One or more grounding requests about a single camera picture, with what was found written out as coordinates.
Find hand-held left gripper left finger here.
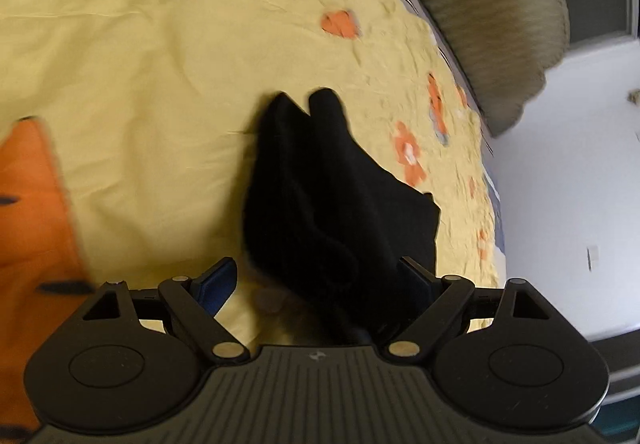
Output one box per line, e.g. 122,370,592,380
80,257,252,366

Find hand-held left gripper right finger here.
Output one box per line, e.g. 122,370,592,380
378,257,552,367

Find yellow carrot print blanket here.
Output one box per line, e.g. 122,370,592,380
0,0,506,430

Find black pants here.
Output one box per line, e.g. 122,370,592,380
242,88,442,347

